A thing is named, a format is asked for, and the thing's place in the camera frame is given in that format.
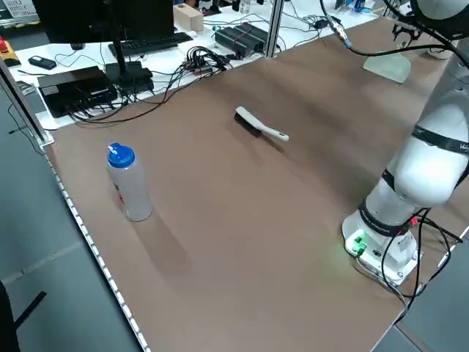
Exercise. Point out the black monitor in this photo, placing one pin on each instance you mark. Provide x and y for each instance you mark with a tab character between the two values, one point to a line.
110	18

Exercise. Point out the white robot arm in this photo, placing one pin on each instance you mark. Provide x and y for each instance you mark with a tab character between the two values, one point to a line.
421	176

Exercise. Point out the clear bottle with blue cap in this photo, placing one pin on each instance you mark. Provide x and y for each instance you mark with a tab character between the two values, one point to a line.
132	187

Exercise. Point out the black computer mouse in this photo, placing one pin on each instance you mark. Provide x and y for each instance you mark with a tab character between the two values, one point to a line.
77	45

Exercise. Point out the pale plastic dustpan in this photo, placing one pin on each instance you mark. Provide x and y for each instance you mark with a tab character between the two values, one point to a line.
388	67

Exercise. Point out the small black flat device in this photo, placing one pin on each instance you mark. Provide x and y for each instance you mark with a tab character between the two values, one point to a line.
42	62

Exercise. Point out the black power adapter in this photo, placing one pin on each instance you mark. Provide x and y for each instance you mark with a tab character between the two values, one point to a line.
321	24

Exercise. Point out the white brush with black bristles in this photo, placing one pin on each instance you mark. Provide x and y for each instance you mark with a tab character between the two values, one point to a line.
253	119

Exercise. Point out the black dock box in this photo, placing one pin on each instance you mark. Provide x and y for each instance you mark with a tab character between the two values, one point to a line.
73	88

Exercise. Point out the black keyboard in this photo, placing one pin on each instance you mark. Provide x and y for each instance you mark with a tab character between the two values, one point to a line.
154	43

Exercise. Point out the black finned power supply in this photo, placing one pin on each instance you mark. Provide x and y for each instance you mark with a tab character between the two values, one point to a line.
238	40

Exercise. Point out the aluminium frame post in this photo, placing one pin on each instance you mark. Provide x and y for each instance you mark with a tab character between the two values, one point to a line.
22	100
274	29

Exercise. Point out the beige cardboard box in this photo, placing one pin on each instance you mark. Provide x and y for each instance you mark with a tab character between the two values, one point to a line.
188	20

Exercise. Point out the black usb hub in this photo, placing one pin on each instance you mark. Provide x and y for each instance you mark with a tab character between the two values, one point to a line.
198	67

